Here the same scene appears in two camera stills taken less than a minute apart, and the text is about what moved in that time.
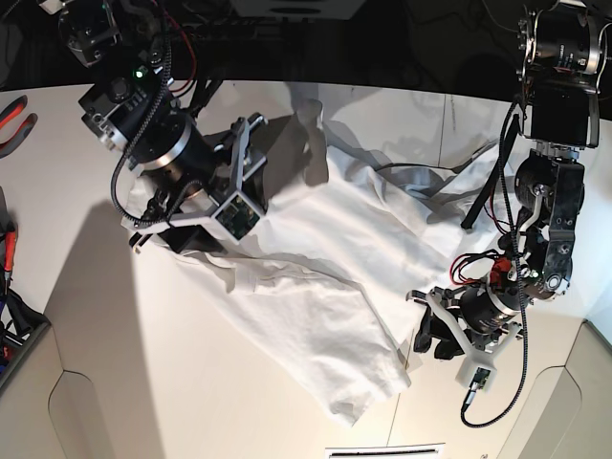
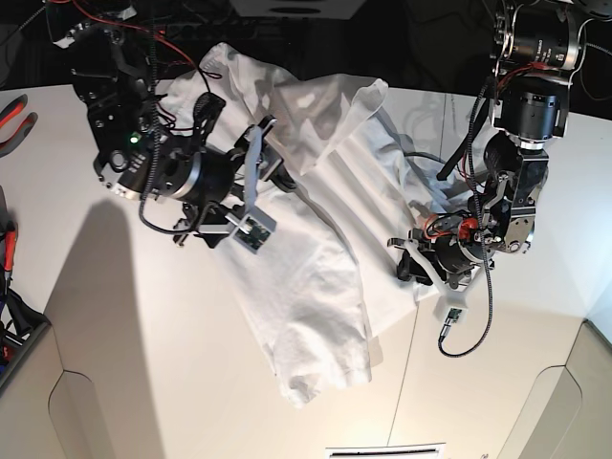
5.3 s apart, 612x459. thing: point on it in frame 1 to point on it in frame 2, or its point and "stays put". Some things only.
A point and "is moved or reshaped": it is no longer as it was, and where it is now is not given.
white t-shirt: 349,250 is moved or reshaped
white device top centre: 296,10 stays put
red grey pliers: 7,115 stays put
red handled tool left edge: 10,233 stays put
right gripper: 481,323 to 441,260
